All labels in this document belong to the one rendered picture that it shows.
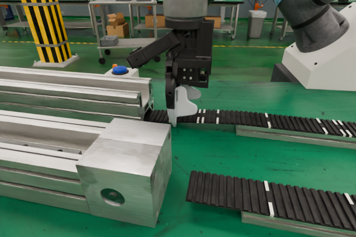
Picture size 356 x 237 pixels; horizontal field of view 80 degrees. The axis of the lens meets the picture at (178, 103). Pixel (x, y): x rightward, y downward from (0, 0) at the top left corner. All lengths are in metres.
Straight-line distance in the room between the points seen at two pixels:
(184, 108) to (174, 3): 0.19
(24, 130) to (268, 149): 0.43
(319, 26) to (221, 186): 0.61
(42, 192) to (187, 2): 0.34
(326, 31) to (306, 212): 0.59
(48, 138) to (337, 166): 0.49
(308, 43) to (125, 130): 0.67
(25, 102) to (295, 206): 0.55
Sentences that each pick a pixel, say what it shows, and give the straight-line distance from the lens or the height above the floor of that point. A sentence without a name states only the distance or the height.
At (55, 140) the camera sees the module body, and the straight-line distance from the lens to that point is 0.39.
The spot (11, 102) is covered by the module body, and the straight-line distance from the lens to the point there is 0.63.
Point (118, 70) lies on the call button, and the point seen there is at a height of 0.85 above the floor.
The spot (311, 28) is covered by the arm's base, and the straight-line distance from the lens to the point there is 0.80.
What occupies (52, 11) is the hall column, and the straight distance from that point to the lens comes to 3.64.
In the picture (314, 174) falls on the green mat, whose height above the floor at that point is 0.78.
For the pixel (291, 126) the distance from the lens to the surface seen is 0.47.
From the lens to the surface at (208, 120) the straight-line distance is 0.44.
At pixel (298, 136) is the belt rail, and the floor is 0.79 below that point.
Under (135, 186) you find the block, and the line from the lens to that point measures 0.26.
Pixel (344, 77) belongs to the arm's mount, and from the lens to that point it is 0.78.
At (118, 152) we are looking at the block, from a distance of 0.27.
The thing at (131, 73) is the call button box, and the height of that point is 0.84.
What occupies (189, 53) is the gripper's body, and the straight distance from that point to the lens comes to 0.39.
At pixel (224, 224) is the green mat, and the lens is 0.32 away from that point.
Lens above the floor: 1.05
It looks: 29 degrees down
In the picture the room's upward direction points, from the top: straight up
